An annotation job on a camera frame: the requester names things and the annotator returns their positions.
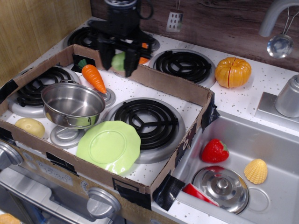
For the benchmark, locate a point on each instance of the silver stove knob right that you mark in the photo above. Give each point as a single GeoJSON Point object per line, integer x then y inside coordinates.
{"type": "Point", "coordinates": [101, 204]}

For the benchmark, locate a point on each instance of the black front left burner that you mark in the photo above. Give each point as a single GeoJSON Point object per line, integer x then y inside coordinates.
{"type": "Point", "coordinates": [27, 101]}

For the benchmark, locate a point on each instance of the light green plastic plate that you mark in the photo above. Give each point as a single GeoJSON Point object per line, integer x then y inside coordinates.
{"type": "Point", "coordinates": [111, 145]}

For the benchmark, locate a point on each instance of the yellow toy at corner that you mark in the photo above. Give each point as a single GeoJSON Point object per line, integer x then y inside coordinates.
{"type": "Point", "coordinates": [8, 219]}

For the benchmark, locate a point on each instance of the orange toy carrot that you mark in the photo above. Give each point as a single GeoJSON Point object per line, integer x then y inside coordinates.
{"type": "Point", "coordinates": [92, 76]}

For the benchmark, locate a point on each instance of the silver round stove cap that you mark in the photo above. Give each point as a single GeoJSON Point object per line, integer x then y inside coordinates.
{"type": "Point", "coordinates": [66, 138]}
{"type": "Point", "coordinates": [154, 44]}
{"type": "Point", "coordinates": [109, 97]}

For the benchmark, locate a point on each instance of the silver stove knob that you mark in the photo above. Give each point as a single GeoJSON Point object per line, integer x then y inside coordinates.
{"type": "Point", "coordinates": [101, 204]}
{"type": "Point", "coordinates": [9, 156]}

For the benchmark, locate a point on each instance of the stainless steel pot lid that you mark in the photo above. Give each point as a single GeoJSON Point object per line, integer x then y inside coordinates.
{"type": "Point", "coordinates": [224, 186]}

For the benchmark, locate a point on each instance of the hanging silver spatula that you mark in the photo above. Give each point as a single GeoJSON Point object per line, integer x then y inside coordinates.
{"type": "Point", "coordinates": [175, 18]}

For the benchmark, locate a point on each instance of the silver round stove cap middle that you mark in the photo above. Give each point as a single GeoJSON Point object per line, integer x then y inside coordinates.
{"type": "Point", "coordinates": [109, 97]}

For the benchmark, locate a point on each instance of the hanging silver ladle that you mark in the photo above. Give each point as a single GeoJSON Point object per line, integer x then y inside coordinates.
{"type": "Point", "coordinates": [281, 45]}

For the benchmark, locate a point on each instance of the yellow toy potato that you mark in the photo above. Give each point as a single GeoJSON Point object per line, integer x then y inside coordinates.
{"type": "Point", "coordinates": [31, 126]}

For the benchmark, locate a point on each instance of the red toy pepper piece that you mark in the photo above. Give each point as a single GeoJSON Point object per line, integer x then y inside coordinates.
{"type": "Point", "coordinates": [196, 192]}

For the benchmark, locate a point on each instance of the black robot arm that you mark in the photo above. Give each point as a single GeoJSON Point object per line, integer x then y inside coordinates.
{"type": "Point", "coordinates": [122, 32]}

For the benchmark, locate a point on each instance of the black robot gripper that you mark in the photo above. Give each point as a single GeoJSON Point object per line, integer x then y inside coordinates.
{"type": "Point", "coordinates": [121, 31]}

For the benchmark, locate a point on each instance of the black burner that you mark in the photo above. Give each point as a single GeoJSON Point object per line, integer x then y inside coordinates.
{"type": "Point", "coordinates": [158, 124]}
{"type": "Point", "coordinates": [188, 64]}
{"type": "Point", "coordinates": [84, 36]}
{"type": "Point", "coordinates": [27, 101]}

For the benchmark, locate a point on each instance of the yellow toy corn piece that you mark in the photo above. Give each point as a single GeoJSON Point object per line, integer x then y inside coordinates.
{"type": "Point", "coordinates": [256, 171]}

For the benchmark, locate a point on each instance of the light green toy broccoli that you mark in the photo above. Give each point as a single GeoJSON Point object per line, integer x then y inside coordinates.
{"type": "Point", "coordinates": [118, 61]}

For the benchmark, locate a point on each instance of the orange toy pumpkin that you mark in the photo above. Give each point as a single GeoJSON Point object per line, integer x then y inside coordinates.
{"type": "Point", "coordinates": [232, 72]}

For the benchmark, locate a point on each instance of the silver stove knob left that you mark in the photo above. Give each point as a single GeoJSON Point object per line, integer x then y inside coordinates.
{"type": "Point", "coordinates": [9, 156]}

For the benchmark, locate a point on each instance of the black front right burner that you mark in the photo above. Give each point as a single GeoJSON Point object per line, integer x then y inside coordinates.
{"type": "Point", "coordinates": [158, 124]}

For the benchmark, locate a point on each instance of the red toy strawberry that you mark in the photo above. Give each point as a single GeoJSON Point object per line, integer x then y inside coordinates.
{"type": "Point", "coordinates": [215, 151]}

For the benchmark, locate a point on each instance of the black back right burner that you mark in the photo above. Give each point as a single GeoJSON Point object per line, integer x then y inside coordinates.
{"type": "Point", "coordinates": [188, 64]}

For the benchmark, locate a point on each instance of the orange toy carrot cone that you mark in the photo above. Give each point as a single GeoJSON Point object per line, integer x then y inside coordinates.
{"type": "Point", "coordinates": [143, 60]}

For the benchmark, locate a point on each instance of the silver round stove cap back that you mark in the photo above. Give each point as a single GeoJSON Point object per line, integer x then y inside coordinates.
{"type": "Point", "coordinates": [154, 44]}

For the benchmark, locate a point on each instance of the silver sink basin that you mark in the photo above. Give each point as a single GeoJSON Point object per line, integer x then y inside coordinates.
{"type": "Point", "coordinates": [276, 201]}

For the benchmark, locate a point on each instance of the silver faucet spout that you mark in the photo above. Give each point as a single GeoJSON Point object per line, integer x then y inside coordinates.
{"type": "Point", "coordinates": [272, 14]}

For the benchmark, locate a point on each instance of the silver round stove cap front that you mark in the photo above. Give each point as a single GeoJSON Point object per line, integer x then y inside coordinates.
{"type": "Point", "coordinates": [66, 138]}

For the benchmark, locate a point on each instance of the black back left burner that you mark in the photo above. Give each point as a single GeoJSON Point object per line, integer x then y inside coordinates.
{"type": "Point", "coordinates": [84, 36]}

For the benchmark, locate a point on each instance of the silver faucet handle base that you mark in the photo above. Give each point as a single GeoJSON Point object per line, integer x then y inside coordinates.
{"type": "Point", "coordinates": [282, 109]}

